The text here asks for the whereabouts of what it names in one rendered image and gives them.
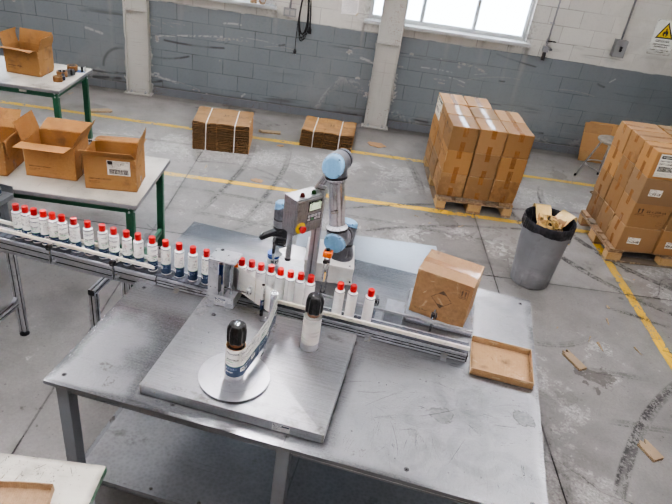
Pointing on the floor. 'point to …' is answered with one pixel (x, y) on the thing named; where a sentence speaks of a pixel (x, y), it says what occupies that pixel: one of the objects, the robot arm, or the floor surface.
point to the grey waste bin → (536, 259)
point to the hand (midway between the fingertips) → (273, 255)
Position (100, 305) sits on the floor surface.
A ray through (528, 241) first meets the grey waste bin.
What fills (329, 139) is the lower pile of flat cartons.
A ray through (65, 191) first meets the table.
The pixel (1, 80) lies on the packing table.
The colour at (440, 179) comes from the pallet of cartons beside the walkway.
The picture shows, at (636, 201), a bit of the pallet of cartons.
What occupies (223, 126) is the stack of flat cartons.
